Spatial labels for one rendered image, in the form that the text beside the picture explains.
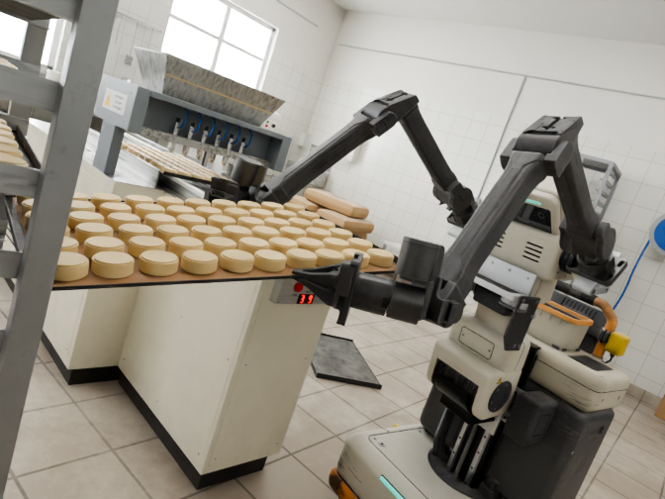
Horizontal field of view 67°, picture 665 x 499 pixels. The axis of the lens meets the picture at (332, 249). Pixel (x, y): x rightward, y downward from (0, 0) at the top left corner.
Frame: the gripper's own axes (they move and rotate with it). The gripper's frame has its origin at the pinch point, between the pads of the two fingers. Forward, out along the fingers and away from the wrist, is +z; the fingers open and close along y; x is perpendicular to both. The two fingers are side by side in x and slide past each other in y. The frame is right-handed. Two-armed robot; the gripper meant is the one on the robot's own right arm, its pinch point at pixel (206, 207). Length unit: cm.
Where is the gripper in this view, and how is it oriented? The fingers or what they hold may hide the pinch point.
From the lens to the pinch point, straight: 109.3
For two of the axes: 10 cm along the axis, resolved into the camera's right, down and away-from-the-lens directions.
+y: 2.2, -9.4, -2.6
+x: 9.6, 2.6, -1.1
